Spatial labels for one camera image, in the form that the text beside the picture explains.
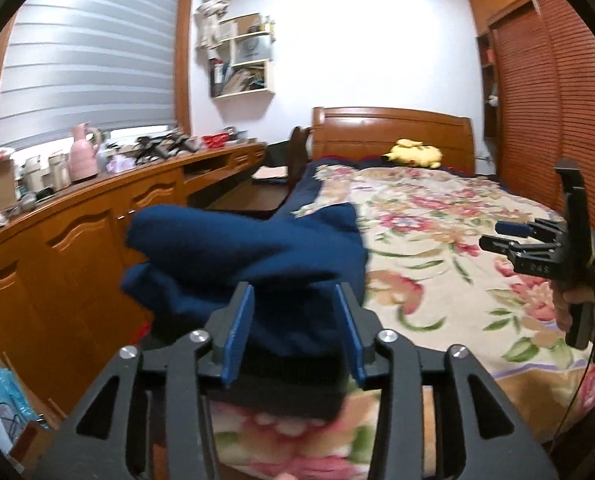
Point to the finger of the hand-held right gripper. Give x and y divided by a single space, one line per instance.
512 228
497 243

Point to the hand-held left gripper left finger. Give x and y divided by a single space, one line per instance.
240 335

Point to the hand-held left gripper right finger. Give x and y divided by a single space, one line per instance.
350 335

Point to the blue suit jacket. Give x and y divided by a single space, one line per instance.
237 255

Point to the black cloth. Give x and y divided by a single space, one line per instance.
287 385

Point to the floral blanket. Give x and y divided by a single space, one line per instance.
427 240

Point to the yellow plush toy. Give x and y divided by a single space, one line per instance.
417 155

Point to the wooden louvered wardrobe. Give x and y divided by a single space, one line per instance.
537 110

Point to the beige chair cushion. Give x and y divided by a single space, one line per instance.
270 174

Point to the wooden bed headboard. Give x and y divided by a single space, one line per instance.
367 135

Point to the person's dark clothing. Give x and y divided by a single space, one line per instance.
592 430

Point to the dark wooden chair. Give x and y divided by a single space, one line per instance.
297 160

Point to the wooden desk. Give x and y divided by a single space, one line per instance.
77 240

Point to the red basket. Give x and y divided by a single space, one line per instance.
214 141

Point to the silver bowl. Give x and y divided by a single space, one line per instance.
237 136

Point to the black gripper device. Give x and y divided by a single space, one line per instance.
181 143
150 149

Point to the lilac container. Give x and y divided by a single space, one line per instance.
118 163

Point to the pink vase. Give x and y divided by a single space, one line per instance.
83 160

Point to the silver thermos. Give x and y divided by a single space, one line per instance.
58 172

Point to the blue patterned plastic bag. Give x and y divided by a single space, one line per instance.
0 395

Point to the stack of papers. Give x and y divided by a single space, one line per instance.
245 81

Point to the black binders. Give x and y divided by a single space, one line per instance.
216 79

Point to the grey paper bag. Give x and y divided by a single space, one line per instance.
251 49

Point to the grey window blind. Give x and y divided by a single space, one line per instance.
87 60

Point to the white wall shelf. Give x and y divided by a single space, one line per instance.
271 77

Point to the wooden window frame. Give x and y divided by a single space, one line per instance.
183 60

